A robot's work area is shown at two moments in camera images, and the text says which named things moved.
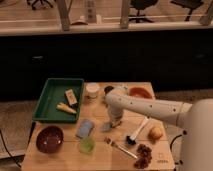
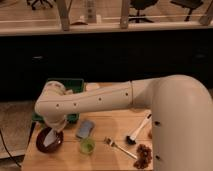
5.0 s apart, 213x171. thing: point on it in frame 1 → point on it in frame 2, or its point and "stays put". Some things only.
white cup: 92,89 stays put
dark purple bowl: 49,139 stays put
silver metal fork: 108,140 stays put
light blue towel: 106,126 → 50,138
